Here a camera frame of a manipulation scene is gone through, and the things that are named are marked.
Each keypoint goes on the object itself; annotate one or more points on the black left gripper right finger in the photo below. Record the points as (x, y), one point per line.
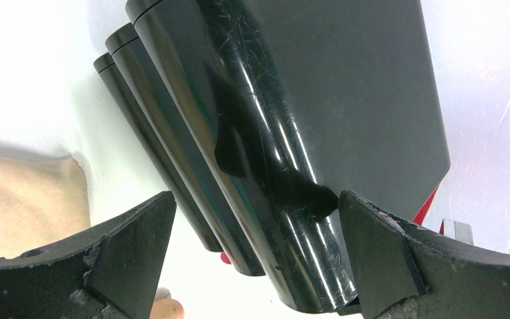
(403, 270)

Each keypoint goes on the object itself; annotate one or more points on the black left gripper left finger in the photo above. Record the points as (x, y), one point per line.
(110, 270)

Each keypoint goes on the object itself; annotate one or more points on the peach gourd makeup sponge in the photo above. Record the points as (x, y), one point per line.
(167, 308)

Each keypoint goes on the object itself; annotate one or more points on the black pink drawer organizer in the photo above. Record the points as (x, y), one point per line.
(269, 110)

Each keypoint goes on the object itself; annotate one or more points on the red cloth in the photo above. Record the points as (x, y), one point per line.
(420, 217)

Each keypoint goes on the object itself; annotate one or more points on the beige folded cloth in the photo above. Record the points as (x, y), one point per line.
(40, 203)

